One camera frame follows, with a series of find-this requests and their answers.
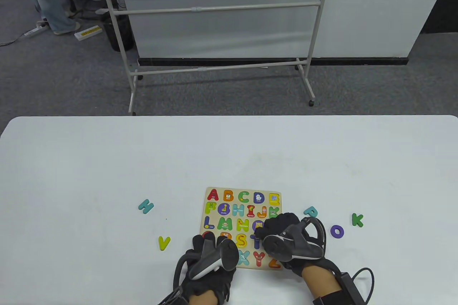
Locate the person's left hand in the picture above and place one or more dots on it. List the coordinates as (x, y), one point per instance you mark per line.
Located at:
(205, 239)

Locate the person's right hand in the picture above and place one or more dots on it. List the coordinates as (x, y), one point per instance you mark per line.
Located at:
(281, 222)

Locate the wooden alphabet puzzle board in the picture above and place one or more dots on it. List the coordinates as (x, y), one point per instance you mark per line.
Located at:
(274, 198)

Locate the teal P-shaped letter block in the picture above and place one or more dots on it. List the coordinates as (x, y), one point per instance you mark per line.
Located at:
(310, 210)

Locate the yellow-green V-shaped letter block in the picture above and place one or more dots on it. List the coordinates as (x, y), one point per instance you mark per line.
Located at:
(164, 244)

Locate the group of colourful letter blocks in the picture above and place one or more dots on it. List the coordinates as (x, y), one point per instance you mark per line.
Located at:
(213, 195)

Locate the purple O-shaped letter block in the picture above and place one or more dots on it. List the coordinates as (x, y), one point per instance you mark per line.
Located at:
(332, 231)

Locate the teal H-shaped letter block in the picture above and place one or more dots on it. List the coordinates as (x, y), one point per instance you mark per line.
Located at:
(146, 206)

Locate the green K-shaped letter block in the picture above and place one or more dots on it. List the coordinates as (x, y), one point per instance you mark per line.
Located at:
(356, 220)

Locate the person's left forearm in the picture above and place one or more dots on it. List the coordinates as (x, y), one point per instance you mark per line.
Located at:
(202, 299)

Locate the person's right forearm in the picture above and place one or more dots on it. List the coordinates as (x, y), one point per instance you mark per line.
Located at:
(320, 283)

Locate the grey black right hand controller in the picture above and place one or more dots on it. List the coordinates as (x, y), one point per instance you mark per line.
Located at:
(282, 247)

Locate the grey black hand controller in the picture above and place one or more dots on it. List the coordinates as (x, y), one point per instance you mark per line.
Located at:
(282, 247)
(225, 255)

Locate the grey black left hand controller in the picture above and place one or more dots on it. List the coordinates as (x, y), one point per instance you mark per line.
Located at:
(225, 255)

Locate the black waste bin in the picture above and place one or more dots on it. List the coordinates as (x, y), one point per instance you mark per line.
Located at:
(128, 37)

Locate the white and yellow box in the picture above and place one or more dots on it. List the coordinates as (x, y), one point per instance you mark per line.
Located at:
(87, 32)

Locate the white power strip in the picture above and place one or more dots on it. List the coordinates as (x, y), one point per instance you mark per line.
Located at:
(35, 29)

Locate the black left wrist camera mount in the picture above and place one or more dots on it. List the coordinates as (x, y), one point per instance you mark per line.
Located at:
(171, 298)

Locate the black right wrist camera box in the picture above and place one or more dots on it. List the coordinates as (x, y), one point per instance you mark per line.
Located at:
(350, 287)

